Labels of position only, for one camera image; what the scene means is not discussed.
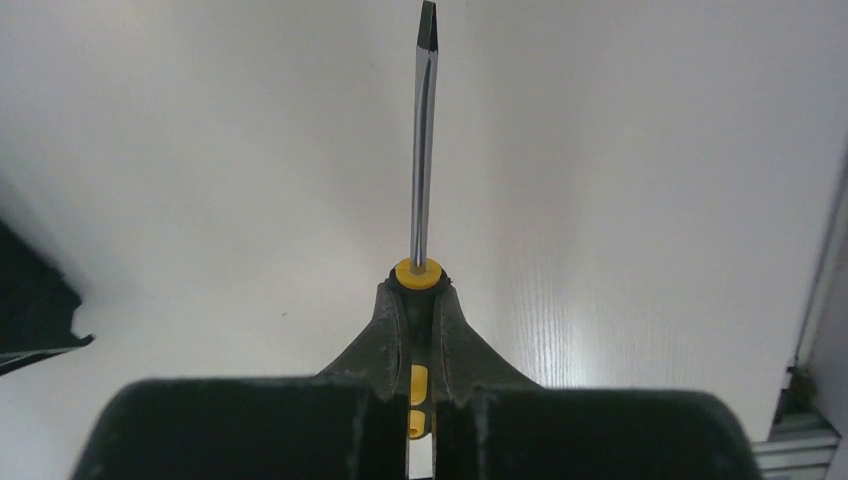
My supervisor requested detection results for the yellow black handled screwdriver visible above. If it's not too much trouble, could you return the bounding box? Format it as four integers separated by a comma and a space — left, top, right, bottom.
389, 1, 445, 440

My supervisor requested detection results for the black plastic storage bin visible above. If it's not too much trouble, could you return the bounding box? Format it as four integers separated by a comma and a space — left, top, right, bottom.
1, 223, 94, 375

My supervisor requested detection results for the aluminium enclosure frame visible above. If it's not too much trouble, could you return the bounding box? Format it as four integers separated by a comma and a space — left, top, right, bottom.
753, 160, 847, 479

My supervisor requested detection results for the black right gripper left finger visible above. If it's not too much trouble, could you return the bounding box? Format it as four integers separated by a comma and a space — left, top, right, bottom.
72, 282, 410, 479

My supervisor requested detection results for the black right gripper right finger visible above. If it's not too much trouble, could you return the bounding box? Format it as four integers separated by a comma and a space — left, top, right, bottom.
431, 288, 761, 479

